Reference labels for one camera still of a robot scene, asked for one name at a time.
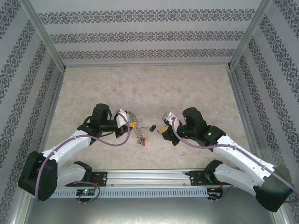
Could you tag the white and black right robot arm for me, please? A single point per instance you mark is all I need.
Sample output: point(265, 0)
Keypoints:
point(238, 154)

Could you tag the red plastic key tag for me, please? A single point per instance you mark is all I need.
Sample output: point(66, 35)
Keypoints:
point(144, 142)
point(158, 131)

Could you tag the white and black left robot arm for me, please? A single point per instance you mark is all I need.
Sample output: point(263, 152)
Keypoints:
point(65, 149)

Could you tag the metal key organiser with rings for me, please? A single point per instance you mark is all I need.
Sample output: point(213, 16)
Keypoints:
point(138, 133)

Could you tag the grey metal sheet panel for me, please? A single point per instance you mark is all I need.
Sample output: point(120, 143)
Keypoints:
point(149, 212)

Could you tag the black car key fob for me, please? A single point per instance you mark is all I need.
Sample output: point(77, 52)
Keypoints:
point(153, 128)

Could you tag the silver key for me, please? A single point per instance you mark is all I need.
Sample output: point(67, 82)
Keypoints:
point(146, 128)

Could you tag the small circuit board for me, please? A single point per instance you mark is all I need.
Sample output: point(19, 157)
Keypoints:
point(215, 193)
point(86, 191)

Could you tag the aluminium table side rail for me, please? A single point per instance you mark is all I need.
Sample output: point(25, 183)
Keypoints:
point(240, 100)
point(54, 98)

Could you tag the aluminium frame post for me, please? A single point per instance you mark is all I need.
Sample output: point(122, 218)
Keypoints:
point(283, 218)
point(44, 35)
point(248, 35)
point(22, 211)

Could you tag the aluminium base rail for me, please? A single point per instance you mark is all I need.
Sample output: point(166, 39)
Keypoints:
point(149, 178)

